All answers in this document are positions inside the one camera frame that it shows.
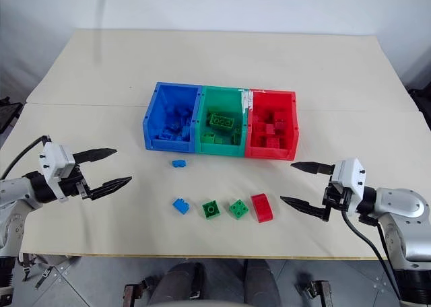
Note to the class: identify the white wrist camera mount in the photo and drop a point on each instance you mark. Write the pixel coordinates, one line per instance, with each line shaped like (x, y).
(350, 177)
(55, 160)

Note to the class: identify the rusty metal bracket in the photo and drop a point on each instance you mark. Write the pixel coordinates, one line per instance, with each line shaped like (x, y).
(133, 291)
(318, 290)

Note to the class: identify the dark rounded shape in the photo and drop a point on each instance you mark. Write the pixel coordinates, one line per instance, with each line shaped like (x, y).
(180, 281)

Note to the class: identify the blue plastic bin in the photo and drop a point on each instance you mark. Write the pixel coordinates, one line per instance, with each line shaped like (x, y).
(170, 98)

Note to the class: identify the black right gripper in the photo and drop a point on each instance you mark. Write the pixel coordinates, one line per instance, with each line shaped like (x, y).
(336, 199)

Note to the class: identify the green four-stud brick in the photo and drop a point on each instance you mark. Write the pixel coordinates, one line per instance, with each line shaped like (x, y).
(239, 209)

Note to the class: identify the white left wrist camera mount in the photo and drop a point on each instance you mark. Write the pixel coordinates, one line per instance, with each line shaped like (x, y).
(55, 160)

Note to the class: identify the large green eight-stud brick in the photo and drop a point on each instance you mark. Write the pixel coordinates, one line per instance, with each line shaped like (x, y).
(221, 122)

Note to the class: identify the red curved brick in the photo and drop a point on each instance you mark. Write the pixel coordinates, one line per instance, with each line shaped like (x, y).
(262, 208)

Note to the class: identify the red plastic bin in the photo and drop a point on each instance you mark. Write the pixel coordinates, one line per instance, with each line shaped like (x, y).
(271, 101)

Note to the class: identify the small green brick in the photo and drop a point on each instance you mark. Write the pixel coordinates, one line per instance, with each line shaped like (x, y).
(208, 138)
(235, 139)

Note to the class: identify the green plastic bin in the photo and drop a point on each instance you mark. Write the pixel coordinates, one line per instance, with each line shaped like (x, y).
(220, 100)

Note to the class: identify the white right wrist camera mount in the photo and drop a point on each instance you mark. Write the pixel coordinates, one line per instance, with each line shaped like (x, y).
(350, 177)

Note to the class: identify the small flat blue brick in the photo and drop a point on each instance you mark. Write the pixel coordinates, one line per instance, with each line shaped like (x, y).
(178, 163)

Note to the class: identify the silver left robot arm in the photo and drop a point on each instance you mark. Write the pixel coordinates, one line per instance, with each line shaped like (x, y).
(17, 192)

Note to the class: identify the green brick with round hole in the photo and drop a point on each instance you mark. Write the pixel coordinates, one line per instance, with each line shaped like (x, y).
(211, 211)

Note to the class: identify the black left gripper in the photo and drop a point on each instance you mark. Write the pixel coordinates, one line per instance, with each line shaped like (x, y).
(71, 184)

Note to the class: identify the black equipment frame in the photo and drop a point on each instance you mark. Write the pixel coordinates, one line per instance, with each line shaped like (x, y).
(421, 105)

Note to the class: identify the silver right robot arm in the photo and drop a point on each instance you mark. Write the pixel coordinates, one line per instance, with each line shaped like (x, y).
(400, 206)

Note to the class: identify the blue square brick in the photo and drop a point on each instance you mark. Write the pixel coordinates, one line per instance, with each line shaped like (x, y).
(180, 206)

